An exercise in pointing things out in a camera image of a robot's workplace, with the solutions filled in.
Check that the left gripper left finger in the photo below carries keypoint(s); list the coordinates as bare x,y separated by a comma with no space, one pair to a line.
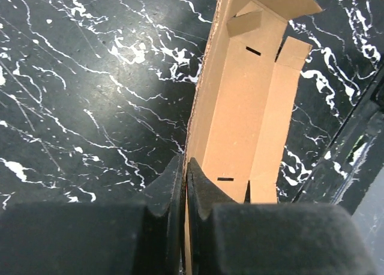
140,236

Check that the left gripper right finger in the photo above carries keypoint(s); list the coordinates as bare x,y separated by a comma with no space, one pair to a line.
232,238

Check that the cardboard box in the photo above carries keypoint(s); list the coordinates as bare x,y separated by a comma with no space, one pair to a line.
244,98

